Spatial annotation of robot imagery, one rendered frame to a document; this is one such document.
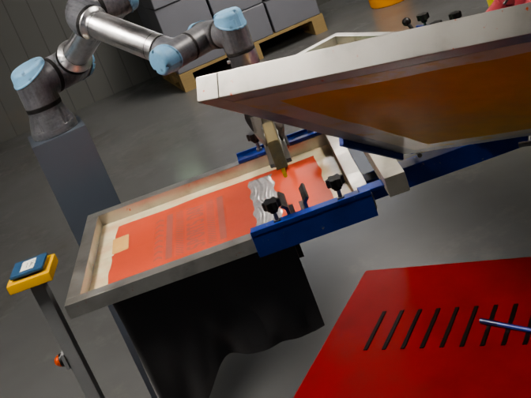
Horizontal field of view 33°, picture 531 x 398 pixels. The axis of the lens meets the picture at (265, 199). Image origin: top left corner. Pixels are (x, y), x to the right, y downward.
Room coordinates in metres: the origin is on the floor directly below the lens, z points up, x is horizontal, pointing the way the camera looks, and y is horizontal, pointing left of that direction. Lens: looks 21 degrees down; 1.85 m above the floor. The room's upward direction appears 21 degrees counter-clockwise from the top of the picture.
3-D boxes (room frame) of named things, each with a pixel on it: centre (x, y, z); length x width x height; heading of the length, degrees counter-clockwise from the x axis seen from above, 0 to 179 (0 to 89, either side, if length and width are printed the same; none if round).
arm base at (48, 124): (2.88, 0.55, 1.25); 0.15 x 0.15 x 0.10
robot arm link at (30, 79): (2.88, 0.54, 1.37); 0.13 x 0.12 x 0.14; 128
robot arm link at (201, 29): (2.36, 0.00, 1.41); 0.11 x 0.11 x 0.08; 38
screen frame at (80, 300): (2.28, 0.14, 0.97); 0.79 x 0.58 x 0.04; 87
